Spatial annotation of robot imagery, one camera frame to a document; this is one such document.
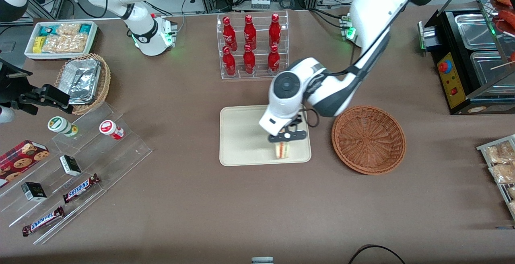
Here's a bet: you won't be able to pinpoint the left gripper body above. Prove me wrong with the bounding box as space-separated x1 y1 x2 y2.
259 105 304 136

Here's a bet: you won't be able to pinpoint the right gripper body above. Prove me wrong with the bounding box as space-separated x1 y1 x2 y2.
0 59 43 114

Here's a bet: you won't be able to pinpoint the beige plastic tray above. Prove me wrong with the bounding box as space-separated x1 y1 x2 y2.
219 104 312 167

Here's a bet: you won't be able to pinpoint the light tan wicker basket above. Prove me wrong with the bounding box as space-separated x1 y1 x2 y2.
54 53 111 116

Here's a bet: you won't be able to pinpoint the brown wicker basket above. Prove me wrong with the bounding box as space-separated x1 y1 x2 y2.
331 105 406 175

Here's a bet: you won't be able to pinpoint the grey snack display tray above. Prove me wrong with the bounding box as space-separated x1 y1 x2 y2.
477 134 515 220

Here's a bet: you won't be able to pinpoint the green lid white cup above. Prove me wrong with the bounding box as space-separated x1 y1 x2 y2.
47 116 79 138

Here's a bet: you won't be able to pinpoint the silver foil container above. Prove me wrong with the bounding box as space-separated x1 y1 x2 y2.
60 58 102 105

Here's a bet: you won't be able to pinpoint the clear acrylic bottle rack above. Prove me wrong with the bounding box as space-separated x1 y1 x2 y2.
216 10 289 80

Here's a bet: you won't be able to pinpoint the large clear cracker bag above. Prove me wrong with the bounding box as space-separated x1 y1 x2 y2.
42 34 88 54

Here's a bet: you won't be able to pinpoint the red lid white cup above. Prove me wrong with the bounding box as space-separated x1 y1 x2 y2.
99 120 124 140

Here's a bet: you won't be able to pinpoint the red cola bottle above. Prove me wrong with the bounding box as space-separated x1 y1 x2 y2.
222 16 238 52
222 46 237 76
268 13 282 48
243 44 256 74
268 44 280 75
243 14 257 51

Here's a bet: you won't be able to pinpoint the small black box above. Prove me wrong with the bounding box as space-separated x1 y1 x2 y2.
60 155 82 177
21 182 47 202

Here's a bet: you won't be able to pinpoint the white plastic snack bin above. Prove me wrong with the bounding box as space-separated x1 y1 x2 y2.
24 21 99 61

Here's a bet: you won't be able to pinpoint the small clear cracker bag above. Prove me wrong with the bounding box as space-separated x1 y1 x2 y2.
56 23 81 36

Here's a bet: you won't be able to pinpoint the red plaid cookie box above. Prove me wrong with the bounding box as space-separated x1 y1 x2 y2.
0 140 50 188

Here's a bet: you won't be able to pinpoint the clear acrylic stepped display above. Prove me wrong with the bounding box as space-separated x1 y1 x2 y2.
0 102 152 245

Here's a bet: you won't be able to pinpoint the brown Snickers bar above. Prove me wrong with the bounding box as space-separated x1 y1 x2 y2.
62 173 101 204
22 206 65 237

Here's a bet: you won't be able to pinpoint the black hot dog warmer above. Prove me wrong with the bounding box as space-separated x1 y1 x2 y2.
418 0 515 116

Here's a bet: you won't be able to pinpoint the steel warmer pan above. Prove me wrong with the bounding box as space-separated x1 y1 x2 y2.
470 51 515 95
455 13 498 51

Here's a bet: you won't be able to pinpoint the red sausages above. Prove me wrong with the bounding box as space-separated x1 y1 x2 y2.
494 0 515 32

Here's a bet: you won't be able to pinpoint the black cable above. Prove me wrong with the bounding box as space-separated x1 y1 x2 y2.
348 245 407 264

